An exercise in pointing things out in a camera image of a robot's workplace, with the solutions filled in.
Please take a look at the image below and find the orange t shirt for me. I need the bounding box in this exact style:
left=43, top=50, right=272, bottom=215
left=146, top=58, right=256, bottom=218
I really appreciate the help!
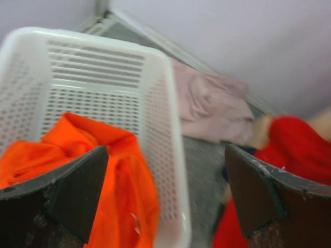
left=1, top=113, right=160, bottom=247

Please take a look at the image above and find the corner aluminium profile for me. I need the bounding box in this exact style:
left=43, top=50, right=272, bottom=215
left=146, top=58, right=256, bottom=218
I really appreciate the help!
left=78, top=0, right=116, bottom=36

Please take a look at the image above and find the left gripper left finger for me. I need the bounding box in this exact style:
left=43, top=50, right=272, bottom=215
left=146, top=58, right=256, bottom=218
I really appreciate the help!
left=1, top=146, right=108, bottom=247

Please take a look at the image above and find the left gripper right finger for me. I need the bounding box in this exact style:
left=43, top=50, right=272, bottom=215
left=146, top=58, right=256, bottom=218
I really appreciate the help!
left=225, top=145, right=330, bottom=247

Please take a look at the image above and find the pink cloth on floor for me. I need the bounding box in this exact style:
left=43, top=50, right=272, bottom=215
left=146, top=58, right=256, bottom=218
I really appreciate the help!
left=171, top=59, right=254, bottom=145

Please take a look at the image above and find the white plastic basket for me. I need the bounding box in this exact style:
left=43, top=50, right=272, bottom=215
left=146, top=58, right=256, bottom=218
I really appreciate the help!
left=1, top=27, right=192, bottom=247

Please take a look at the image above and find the wooden clothes rack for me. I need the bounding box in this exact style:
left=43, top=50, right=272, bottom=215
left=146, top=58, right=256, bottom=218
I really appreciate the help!
left=248, top=106, right=330, bottom=149

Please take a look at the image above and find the red t shirt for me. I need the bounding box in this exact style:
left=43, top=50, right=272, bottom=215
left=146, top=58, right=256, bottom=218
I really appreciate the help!
left=213, top=116, right=330, bottom=247

